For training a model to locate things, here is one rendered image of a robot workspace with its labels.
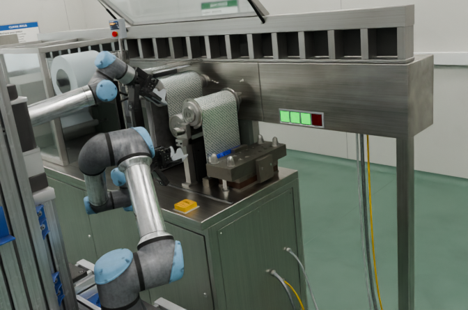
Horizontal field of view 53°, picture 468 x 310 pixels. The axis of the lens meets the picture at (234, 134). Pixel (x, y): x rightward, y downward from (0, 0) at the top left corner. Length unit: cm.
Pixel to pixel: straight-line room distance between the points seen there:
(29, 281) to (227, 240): 88
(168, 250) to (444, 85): 334
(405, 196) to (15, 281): 159
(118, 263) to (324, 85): 116
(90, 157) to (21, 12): 626
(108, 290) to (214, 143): 103
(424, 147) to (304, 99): 256
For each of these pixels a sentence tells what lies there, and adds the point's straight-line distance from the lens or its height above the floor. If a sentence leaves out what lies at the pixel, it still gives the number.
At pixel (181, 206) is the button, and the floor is 92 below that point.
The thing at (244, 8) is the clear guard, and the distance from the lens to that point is 233.
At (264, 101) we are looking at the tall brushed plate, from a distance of 232.
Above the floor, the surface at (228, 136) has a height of 110.
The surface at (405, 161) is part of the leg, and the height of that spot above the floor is 99.
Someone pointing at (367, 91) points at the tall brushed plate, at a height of 133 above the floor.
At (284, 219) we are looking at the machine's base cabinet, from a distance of 236.
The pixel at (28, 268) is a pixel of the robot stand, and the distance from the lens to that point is 149.
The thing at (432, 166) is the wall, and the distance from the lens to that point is 463.
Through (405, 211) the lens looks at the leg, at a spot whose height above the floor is 75.
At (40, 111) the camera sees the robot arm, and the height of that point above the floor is 144.
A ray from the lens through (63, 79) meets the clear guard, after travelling 295.
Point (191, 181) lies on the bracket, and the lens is 231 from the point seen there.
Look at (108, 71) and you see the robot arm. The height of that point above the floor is 153.
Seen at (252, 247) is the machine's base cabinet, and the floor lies 65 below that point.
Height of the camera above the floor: 173
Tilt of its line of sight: 16 degrees down
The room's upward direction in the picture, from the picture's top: 6 degrees counter-clockwise
